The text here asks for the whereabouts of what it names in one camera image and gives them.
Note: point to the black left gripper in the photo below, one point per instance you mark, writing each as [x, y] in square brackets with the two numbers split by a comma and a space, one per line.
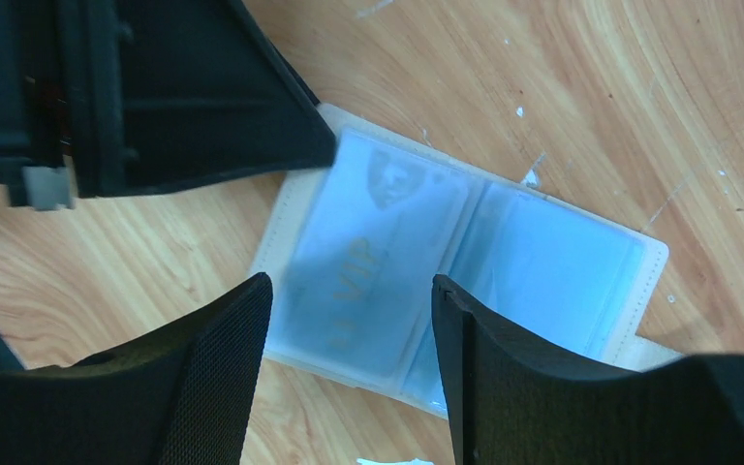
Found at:
[34, 121]

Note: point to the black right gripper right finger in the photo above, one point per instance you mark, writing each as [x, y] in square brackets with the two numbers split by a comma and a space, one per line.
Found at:
[516, 398]

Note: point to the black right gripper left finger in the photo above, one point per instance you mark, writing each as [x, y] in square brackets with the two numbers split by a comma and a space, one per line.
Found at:
[179, 394]

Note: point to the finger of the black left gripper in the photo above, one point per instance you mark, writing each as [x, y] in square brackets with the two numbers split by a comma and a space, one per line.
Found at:
[168, 96]

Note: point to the pale blue VIP card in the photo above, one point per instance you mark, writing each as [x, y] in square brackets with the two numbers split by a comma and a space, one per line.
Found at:
[377, 233]

